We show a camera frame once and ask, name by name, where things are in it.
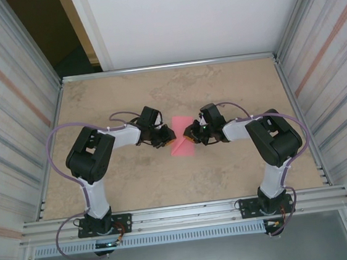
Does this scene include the purple cable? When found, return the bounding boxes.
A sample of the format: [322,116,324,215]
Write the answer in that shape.
[217,93,321,243]
[42,109,158,260]

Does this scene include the grey slotted cable duct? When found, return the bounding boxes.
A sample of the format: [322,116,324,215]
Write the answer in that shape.
[32,219,267,259]

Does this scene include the small circuit board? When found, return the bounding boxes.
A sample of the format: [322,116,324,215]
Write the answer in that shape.
[93,239,124,250]
[263,217,285,230]

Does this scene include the pink paper sheet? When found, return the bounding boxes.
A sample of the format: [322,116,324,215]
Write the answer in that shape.
[166,114,197,159]

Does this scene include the aluminium table edge rail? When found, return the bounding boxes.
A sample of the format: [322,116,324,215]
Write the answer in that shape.
[60,51,280,85]
[273,54,332,191]
[25,81,78,221]

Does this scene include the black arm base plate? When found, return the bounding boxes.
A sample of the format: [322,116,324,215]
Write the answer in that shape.
[238,192,295,220]
[76,211,134,239]

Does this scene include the wide aluminium base rail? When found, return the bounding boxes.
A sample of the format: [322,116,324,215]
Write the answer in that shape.
[17,185,347,248]

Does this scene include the white door frame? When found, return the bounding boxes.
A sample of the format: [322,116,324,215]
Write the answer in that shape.
[68,0,115,75]

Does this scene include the grey sheet metal panel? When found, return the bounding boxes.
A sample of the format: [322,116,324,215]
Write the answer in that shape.
[23,209,347,260]

